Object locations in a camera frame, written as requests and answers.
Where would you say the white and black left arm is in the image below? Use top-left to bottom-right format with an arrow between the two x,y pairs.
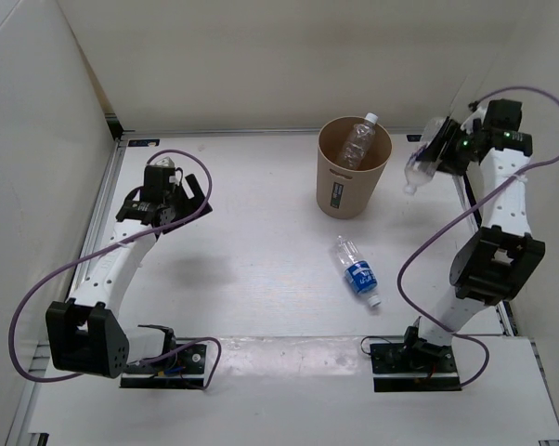
45,158 -> 212,378

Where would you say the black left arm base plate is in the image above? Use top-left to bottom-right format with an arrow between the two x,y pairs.
119,338 -> 207,390

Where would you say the dark logo sticker left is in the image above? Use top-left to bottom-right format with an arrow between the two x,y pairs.
127,138 -> 160,148

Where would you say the beige round waste bin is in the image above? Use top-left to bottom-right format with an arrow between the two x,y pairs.
316,116 -> 393,219

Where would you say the clear bottle with white label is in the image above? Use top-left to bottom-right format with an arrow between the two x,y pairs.
403,117 -> 446,195

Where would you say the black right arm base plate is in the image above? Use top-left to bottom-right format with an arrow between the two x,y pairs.
360,336 -> 462,393

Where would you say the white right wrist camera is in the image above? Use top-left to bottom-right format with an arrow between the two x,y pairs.
461,101 -> 488,135

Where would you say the clear plastic bottle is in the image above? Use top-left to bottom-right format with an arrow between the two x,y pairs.
335,112 -> 378,170

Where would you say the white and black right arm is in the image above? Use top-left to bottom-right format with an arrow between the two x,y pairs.
399,99 -> 545,372

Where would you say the clear bottle with blue label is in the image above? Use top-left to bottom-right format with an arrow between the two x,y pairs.
331,236 -> 381,310

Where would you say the aluminium table edge rail left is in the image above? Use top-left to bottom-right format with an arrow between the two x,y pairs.
6,138 -> 124,445

